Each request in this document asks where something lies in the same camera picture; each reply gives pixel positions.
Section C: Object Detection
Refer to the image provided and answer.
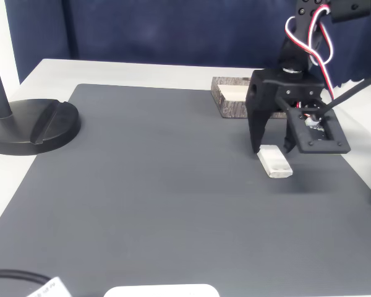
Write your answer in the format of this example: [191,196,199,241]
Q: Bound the white rectangular block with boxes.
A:
[255,144,294,179]

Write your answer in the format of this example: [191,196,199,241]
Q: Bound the bark-patterned cardboard box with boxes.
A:
[210,76,288,120]

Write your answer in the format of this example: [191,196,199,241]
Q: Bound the grey table mat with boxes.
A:
[0,83,371,297]

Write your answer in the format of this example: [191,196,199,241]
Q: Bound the white rounded device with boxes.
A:
[103,283,220,297]

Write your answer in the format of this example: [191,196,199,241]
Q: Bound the black round stand base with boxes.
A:
[0,98,82,156]

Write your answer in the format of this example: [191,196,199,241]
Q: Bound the white printed label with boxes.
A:
[26,276,72,297]

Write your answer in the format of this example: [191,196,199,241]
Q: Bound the red white servo wire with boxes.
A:
[284,6,336,100]

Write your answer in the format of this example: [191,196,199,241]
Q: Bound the black camera cable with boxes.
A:
[315,74,371,120]

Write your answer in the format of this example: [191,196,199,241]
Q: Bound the thin black cable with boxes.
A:
[0,269,50,287]

